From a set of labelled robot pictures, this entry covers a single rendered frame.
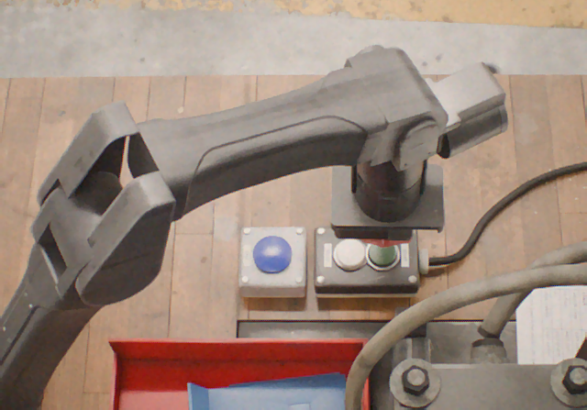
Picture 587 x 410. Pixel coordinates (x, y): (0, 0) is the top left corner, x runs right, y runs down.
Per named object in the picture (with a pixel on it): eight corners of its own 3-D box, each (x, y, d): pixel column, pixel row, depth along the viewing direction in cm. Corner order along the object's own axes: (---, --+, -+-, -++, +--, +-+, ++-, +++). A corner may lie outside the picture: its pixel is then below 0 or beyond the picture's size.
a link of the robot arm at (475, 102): (459, 80, 103) (472, -2, 92) (510, 153, 99) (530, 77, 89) (346, 131, 101) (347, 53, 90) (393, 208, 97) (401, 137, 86)
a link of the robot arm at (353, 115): (408, 27, 90) (39, 122, 78) (467, 112, 87) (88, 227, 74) (368, 120, 100) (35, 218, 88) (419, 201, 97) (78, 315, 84)
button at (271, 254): (254, 242, 118) (252, 234, 117) (293, 242, 118) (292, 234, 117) (253, 278, 117) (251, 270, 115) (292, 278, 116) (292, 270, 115)
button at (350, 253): (336, 247, 118) (336, 238, 116) (364, 247, 118) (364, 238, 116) (336, 273, 117) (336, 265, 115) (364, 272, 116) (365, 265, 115)
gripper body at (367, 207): (332, 171, 107) (331, 130, 101) (441, 173, 107) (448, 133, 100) (330, 234, 104) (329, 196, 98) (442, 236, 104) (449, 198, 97)
